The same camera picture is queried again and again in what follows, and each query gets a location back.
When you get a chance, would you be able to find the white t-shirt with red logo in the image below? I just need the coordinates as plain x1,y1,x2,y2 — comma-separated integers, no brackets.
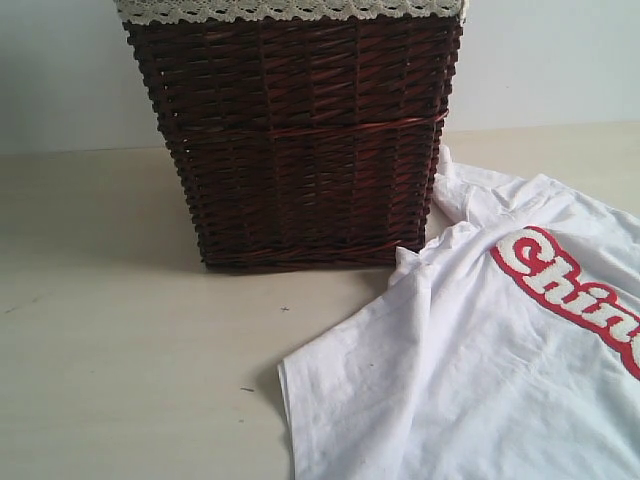
279,148,639,479

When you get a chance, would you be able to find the dark brown wicker basket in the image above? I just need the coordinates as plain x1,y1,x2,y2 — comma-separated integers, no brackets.
124,15,463,272

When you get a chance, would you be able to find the cream lace basket liner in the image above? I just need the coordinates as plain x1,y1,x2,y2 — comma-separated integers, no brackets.
115,0,470,25

